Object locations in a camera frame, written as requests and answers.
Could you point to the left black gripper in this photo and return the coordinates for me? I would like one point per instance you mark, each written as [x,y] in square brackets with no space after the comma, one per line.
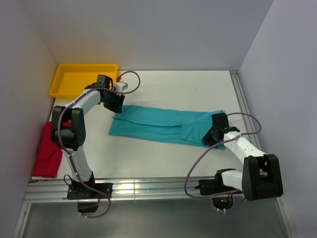
[117,106]

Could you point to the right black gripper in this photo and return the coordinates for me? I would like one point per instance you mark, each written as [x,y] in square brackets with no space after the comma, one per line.
[207,139]

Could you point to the teal t shirt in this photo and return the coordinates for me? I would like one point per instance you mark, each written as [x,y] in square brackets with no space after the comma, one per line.
[162,125]

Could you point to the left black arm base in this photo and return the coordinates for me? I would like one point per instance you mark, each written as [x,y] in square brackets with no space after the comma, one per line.
[87,200]

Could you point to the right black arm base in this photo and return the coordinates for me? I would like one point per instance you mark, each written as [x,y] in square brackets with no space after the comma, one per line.
[216,185]

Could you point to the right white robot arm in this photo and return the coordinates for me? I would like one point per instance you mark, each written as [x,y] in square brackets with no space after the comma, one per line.
[260,177]

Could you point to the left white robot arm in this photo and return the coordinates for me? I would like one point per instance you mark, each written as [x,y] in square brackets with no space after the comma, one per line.
[68,129]

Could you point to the yellow plastic tray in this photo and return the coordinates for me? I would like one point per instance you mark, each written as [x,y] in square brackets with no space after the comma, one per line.
[71,79]

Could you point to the red t shirt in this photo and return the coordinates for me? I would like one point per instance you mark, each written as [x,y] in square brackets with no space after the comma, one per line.
[48,157]

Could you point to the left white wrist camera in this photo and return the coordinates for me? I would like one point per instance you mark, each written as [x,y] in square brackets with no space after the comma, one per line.
[119,85]

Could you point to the right side aluminium rail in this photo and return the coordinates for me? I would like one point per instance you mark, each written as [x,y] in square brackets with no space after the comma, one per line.
[251,126]

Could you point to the aluminium rail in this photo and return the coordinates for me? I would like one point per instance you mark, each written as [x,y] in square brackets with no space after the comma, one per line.
[251,126]
[144,208]

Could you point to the front aluminium rail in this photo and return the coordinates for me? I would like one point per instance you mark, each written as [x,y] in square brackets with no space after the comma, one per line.
[144,208]

